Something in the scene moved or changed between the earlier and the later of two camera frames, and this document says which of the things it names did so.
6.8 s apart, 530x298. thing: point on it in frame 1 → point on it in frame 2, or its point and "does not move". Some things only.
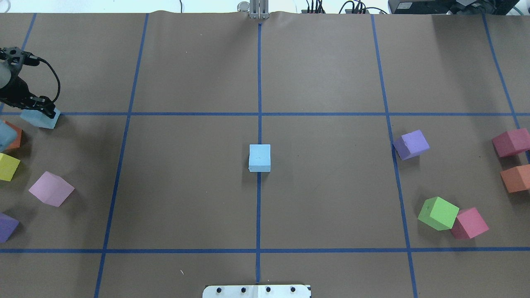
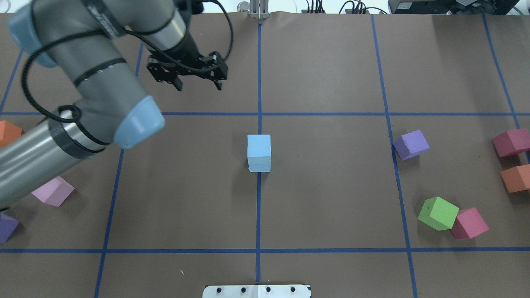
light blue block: (259, 158) does not move
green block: (438, 213) does not move
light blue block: (38, 118) → (259, 145)
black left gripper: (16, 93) → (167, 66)
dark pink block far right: (511, 142) does not move
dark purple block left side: (8, 225) does not move
